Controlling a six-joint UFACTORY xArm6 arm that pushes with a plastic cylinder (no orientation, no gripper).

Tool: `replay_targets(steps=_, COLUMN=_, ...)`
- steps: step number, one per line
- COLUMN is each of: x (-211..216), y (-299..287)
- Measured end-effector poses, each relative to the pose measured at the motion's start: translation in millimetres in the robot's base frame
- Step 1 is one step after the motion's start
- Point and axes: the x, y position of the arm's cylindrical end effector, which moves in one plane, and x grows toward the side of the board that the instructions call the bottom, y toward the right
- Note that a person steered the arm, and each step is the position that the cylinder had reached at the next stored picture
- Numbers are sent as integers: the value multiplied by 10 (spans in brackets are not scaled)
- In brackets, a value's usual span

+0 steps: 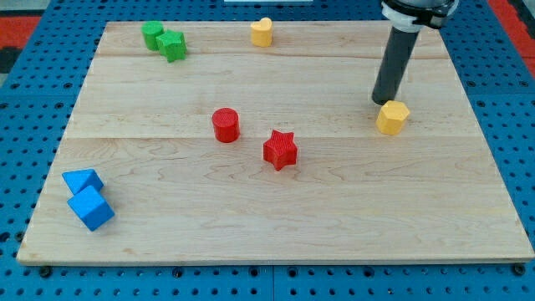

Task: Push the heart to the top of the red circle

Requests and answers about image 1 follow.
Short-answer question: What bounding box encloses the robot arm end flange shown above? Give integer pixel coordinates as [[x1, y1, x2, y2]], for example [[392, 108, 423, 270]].
[[380, 0, 460, 33]]

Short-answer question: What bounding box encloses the yellow heart block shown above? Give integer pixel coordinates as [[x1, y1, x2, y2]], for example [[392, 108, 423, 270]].
[[250, 17, 273, 48]]

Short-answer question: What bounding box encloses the red star block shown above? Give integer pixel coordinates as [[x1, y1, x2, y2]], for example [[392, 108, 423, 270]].
[[262, 130, 298, 171]]

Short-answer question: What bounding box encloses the wooden board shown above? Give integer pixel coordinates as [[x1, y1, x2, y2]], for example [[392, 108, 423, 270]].
[[17, 21, 534, 266]]

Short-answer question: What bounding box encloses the red cylinder block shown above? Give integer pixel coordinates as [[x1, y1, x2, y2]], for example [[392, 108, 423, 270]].
[[211, 107, 240, 143]]

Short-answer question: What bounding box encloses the yellow hexagon block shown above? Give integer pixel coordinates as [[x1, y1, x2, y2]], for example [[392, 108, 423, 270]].
[[375, 100, 410, 135]]

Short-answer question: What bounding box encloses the green star block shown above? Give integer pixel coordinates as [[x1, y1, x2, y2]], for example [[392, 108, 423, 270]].
[[156, 30, 187, 63]]

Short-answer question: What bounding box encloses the green cylinder block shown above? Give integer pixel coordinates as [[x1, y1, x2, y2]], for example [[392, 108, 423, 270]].
[[141, 21, 164, 51]]

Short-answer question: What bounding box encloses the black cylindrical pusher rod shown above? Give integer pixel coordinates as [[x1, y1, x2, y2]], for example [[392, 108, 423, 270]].
[[372, 28, 419, 105]]

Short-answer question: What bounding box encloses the blue cube block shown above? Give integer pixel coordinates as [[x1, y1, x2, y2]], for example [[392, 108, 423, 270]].
[[67, 186, 115, 232]]

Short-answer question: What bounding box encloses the blue triangle block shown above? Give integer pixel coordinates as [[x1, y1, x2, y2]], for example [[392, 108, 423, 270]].
[[62, 169, 104, 195]]

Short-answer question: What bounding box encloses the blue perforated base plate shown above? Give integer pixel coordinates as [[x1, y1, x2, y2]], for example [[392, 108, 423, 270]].
[[1, 0, 534, 300]]

